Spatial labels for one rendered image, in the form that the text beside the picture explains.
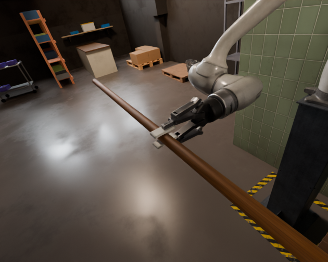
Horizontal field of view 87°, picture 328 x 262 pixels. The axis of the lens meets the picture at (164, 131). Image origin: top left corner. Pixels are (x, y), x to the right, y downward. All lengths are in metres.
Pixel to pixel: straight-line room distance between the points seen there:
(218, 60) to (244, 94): 0.17
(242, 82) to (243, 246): 1.25
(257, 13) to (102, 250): 1.76
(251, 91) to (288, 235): 0.44
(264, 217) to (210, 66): 0.52
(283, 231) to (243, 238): 1.32
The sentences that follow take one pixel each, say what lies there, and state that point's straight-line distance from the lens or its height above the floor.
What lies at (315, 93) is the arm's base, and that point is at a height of 1.03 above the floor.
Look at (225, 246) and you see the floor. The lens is 1.60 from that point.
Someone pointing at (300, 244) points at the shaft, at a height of 1.21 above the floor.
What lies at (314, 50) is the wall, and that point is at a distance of 1.53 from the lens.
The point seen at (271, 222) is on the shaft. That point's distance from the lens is 0.33.
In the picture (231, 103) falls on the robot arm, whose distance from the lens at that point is 0.58.
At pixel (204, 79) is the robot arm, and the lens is 0.70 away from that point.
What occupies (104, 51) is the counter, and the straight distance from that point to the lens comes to 6.30.
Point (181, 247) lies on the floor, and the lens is 1.59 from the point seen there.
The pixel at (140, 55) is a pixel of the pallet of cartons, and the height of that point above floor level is 0.42.
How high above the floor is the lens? 1.49
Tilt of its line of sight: 35 degrees down
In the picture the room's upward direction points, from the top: 12 degrees counter-clockwise
